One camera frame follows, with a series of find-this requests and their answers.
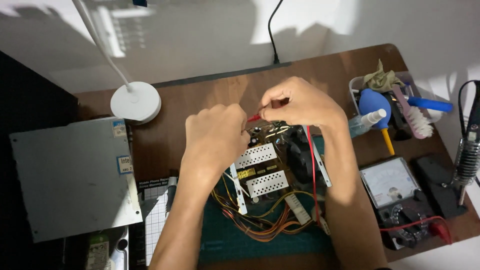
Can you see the person's right hand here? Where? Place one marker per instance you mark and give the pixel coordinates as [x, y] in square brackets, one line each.
[307, 105]

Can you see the person's left hand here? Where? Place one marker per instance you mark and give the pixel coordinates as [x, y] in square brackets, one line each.
[212, 138]

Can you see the red multimeter test lead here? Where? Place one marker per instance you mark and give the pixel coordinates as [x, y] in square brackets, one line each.
[255, 117]

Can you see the clear plastic container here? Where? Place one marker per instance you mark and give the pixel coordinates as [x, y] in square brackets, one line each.
[354, 84]

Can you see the clear spray bottle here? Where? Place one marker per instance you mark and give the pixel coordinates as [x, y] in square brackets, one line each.
[362, 123]

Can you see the open computer power supply unit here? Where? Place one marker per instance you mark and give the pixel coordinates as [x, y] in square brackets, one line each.
[268, 165]

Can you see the blue air blower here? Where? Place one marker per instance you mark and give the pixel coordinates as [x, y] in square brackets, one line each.
[371, 103]

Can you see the grey black screwdriver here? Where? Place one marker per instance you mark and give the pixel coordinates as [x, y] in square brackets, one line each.
[171, 193]

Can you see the olive green cloth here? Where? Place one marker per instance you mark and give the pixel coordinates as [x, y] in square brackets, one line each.
[380, 78]

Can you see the white desk lamp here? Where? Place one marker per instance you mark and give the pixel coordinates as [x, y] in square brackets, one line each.
[135, 102]

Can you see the white grid screw mat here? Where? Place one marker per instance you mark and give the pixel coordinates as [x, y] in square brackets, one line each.
[154, 221]

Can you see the green cutting mat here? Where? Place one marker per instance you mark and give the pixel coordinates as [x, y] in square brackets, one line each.
[232, 243]

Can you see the pink cleaning brush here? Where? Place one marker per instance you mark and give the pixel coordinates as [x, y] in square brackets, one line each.
[416, 120]

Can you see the analog multimeter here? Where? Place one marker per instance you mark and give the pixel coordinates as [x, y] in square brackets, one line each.
[393, 187]

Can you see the grey metal computer case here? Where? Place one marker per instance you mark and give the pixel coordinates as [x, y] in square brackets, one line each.
[71, 176]

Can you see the black soldering iron stand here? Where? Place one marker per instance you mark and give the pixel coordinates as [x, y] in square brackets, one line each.
[435, 183]

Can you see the silver hard drive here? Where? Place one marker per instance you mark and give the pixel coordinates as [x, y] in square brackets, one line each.
[101, 251]

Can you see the black soldering iron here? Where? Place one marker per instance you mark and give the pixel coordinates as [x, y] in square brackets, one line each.
[468, 157]

